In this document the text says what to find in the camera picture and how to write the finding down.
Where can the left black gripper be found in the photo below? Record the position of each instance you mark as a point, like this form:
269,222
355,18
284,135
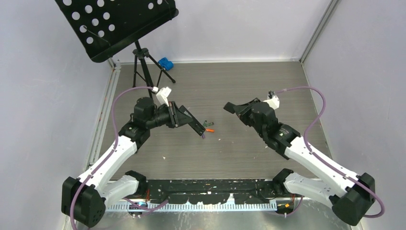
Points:
176,118

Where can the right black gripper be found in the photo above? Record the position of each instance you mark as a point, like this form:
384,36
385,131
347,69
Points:
242,110

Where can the black remote control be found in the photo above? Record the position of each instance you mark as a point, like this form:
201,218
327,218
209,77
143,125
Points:
195,124

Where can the orange battery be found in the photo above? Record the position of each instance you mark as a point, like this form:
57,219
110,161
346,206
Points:
210,130

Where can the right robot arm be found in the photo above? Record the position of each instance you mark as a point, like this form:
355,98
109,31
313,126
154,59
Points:
344,191

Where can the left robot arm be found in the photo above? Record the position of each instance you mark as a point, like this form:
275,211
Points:
85,198

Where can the dark green battery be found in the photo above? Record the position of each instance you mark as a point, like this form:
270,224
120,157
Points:
207,124

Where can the blue plastic object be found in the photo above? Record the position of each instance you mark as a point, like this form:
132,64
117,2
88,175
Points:
165,63

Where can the black tripod stand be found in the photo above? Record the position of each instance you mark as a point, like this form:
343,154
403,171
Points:
141,68

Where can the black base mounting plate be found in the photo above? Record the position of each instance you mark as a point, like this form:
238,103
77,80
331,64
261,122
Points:
211,191

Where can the black perforated music stand desk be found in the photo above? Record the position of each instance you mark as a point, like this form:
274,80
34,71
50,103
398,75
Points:
105,27

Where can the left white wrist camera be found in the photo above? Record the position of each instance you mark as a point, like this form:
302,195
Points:
162,94

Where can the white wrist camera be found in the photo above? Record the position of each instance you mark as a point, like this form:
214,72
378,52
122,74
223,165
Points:
272,100
162,94

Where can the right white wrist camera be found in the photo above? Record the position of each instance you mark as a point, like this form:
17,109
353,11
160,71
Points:
272,100

